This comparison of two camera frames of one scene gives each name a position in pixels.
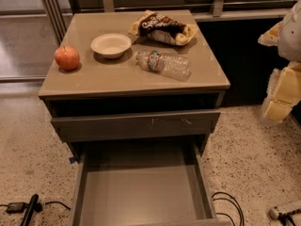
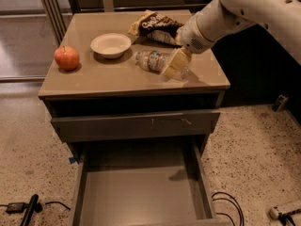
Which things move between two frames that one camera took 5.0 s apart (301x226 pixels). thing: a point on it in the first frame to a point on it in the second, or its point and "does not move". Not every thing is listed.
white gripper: (291, 37) to (190, 36)
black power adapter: (16, 207) does not move
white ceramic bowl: (112, 45) does not move
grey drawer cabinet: (133, 113) does not move
